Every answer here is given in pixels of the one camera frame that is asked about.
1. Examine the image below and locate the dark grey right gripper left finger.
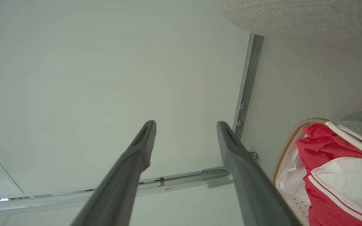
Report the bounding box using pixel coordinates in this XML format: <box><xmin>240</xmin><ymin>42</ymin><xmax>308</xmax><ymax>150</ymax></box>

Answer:
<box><xmin>70</xmin><ymin>120</ymin><xmax>156</xmax><ymax>226</ymax></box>

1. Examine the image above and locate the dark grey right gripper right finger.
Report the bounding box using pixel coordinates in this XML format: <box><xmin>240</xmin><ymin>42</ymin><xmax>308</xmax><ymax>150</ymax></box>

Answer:
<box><xmin>217</xmin><ymin>121</ymin><xmax>301</xmax><ymax>226</ymax></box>

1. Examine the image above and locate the red and white shirt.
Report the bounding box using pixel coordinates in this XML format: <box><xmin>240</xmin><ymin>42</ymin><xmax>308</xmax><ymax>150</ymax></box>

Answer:
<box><xmin>296</xmin><ymin>123</ymin><xmax>362</xmax><ymax>226</ymax></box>

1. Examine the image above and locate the grey metal post with brace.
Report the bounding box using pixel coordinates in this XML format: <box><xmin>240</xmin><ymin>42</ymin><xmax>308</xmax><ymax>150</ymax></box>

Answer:
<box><xmin>0</xmin><ymin>167</ymin><xmax>233</xmax><ymax>217</ymax></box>

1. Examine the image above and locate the grey metal wall base rail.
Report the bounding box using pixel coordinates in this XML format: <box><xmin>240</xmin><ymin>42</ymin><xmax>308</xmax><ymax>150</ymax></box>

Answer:
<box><xmin>232</xmin><ymin>33</ymin><xmax>264</xmax><ymax>140</ymax></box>

